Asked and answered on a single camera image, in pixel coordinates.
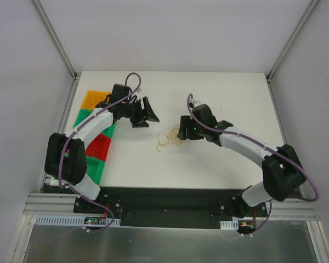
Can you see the upper green plastic bin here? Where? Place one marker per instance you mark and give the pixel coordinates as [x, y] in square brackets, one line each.
[84, 113]

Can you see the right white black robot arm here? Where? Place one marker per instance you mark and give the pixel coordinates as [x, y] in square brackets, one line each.
[280, 165]

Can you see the left white cable duct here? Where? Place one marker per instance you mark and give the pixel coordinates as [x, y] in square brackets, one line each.
[62, 220]

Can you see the white cable duct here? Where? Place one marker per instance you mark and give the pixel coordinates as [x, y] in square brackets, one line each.
[62, 220]
[229, 225]

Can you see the right white cable duct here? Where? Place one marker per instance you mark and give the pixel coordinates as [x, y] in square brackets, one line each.
[229, 225]

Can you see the orange plastic bin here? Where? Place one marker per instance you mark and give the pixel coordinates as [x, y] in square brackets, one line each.
[92, 98]

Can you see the aluminium front rail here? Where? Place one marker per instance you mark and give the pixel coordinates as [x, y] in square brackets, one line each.
[63, 204]

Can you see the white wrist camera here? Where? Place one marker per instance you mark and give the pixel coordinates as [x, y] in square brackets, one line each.
[136, 91]
[193, 103]

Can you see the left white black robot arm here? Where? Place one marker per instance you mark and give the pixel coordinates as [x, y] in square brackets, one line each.
[117, 105]

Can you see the left aluminium frame post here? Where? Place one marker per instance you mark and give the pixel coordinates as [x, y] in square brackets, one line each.
[42, 15]

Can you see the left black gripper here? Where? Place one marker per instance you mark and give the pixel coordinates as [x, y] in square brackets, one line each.
[139, 114]

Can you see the lower green plastic bin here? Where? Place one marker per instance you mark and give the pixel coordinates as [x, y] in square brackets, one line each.
[94, 171]

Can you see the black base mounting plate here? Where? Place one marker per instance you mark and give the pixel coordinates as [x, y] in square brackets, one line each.
[162, 207]

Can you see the red plastic bin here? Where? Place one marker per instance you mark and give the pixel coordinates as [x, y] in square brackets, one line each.
[98, 148]

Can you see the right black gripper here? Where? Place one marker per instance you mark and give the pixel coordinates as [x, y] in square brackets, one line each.
[186, 128]

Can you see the right aluminium frame post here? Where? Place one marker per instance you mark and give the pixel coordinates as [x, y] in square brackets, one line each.
[292, 38]

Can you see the green plastic bin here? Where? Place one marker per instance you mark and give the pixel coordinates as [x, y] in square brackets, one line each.
[94, 171]
[84, 113]

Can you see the aluminium frame post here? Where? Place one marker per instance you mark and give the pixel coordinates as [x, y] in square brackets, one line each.
[42, 15]
[292, 38]

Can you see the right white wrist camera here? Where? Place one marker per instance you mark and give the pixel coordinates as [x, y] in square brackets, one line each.
[193, 103]

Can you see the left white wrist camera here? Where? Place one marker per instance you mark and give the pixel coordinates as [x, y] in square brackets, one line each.
[136, 91]

